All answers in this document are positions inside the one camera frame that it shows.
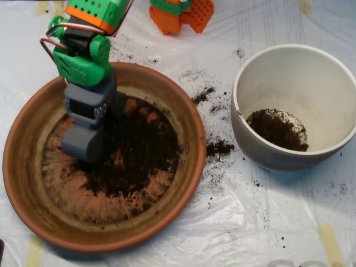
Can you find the grey gripper black servo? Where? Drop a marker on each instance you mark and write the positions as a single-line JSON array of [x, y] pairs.
[[88, 98]]

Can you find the dark soil pile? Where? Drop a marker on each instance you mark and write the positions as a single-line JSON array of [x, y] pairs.
[[139, 155]]

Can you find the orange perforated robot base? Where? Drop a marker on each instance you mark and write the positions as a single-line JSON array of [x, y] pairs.
[[169, 22]]

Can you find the terracotta saucer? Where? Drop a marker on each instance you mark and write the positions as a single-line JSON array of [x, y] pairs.
[[27, 167]]

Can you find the small spilled soil clump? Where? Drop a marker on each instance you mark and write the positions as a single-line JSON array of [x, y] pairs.
[[201, 96]]

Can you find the large spilled soil clump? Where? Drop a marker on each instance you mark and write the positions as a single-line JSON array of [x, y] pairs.
[[218, 147]]

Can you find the dark soil in pot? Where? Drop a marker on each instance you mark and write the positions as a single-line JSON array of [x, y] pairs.
[[275, 130]]

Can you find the white ceramic pot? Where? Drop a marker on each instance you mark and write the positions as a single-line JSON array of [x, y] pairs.
[[292, 78]]

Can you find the beige masking tape strip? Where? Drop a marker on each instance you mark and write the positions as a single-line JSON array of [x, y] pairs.
[[331, 244], [305, 7], [59, 9], [41, 7], [34, 253]]

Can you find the clear plastic cover sheet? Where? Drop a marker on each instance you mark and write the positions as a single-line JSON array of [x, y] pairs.
[[250, 217]]

